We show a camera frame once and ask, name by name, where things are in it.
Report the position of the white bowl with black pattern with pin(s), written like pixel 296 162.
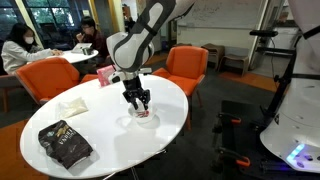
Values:
pixel 146 117

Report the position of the orange armchair with open seat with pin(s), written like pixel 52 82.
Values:
pixel 185 66

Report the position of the pink box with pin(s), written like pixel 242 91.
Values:
pixel 105 75

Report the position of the wooden stool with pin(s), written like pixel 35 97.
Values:
pixel 235 62
pixel 213 51

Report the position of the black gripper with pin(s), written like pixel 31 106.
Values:
pixel 133 86

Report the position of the red and black Expo marker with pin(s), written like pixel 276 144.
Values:
pixel 143 114

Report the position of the person in white mask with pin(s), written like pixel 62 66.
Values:
pixel 18 50

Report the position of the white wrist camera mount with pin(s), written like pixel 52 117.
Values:
pixel 116 77

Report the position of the person in dark red sweater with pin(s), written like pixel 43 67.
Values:
pixel 95 38

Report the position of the black coffee bag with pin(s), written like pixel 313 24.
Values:
pixel 65 143

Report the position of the whiteboard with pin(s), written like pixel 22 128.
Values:
pixel 221 13

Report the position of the small round white table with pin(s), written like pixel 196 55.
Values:
pixel 78 56

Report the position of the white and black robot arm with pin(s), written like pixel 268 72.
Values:
pixel 140 36

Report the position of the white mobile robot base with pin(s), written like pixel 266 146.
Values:
pixel 296 106

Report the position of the black camera stand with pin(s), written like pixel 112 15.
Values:
pixel 276 66

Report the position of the open laptop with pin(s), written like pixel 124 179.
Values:
pixel 81 47

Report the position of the orange armchair with curved backrest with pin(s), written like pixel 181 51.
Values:
pixel 46 78

